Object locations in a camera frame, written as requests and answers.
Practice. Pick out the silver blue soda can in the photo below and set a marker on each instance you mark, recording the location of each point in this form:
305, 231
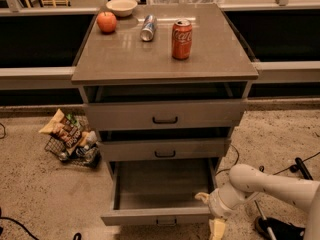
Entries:
148, 28

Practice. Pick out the grey bottom drawer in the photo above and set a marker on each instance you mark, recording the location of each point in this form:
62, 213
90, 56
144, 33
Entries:
160, 192

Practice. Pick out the black shoe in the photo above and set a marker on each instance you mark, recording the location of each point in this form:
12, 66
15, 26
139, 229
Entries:
282, 230

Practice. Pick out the grey top drawer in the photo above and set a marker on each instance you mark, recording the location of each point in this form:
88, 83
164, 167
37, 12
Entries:
164, 106

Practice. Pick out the yellow brown snack bag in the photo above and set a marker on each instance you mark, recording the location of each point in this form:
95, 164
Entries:
62, 129

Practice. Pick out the wire basket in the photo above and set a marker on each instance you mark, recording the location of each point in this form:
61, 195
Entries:
87, 156

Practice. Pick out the grey metal crutch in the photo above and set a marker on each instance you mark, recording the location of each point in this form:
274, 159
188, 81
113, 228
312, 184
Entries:
264, 219

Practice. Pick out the black pole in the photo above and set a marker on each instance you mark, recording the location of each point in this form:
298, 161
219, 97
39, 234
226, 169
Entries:
303, 169

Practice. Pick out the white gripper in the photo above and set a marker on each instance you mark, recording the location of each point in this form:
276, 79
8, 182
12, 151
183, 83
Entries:
216, 205

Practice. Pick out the red apple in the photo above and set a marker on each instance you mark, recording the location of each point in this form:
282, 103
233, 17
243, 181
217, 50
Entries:
106, 22

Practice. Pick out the grey drawer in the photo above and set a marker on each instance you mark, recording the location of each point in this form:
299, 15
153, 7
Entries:
160, 192
179, 143
164, 106

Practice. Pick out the red coca-cola can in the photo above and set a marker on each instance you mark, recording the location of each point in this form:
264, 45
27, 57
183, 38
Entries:
181, 39

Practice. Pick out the grey drawer cabinet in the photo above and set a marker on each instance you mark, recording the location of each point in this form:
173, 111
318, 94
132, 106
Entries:
123, 58

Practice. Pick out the white bowl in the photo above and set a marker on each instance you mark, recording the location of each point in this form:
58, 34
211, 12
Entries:
122, 8

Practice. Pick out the grey middle drawer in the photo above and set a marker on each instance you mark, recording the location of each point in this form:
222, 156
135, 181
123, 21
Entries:
179, 143

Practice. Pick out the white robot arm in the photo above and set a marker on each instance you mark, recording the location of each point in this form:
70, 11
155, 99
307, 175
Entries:
246, 182

